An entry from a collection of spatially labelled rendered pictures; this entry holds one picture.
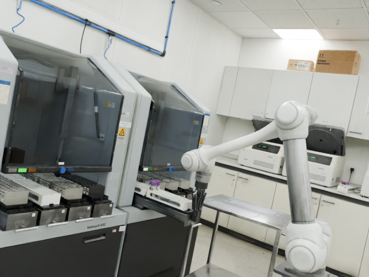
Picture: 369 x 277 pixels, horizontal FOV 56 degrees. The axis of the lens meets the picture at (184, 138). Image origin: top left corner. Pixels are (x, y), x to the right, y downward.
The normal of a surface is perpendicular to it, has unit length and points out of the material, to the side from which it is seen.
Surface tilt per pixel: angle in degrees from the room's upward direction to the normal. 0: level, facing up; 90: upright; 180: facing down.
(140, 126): 90
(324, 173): 90
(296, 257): 96
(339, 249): 90
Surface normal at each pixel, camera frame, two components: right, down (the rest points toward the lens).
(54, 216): 0.80, 0.18
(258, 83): -0.57, -0.07
